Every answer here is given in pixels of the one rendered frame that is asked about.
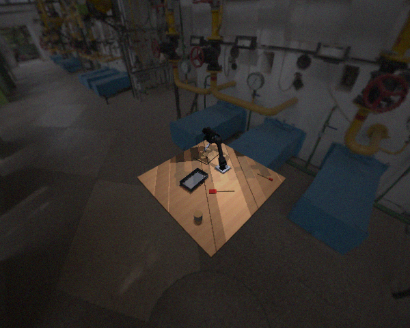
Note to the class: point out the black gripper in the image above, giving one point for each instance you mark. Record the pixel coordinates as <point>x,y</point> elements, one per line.
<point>209,139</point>

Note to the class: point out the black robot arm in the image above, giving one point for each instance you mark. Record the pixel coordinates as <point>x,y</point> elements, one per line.
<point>222,161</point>

